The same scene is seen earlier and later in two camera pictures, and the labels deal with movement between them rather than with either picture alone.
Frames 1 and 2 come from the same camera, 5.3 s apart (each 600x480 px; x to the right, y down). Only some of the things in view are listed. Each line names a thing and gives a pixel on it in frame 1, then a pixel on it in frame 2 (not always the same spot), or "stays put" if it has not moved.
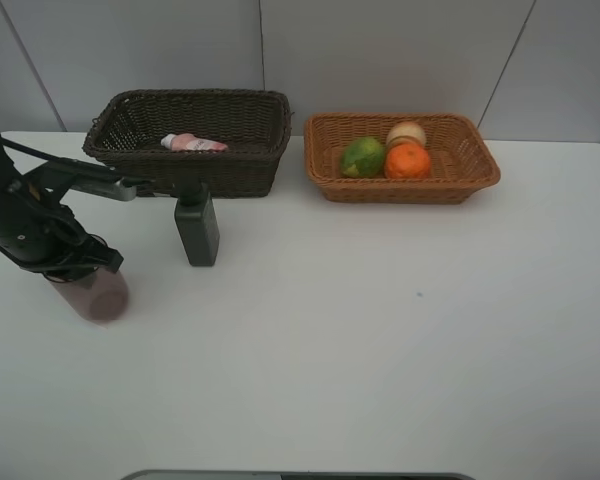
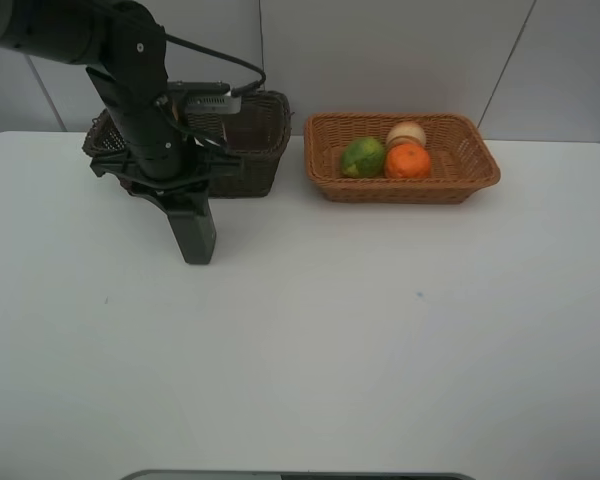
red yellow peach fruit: x=405 y=133 stays put
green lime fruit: x=362 y=157 stays put
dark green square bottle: x=197 y=222 stays put
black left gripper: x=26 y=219 -> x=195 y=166
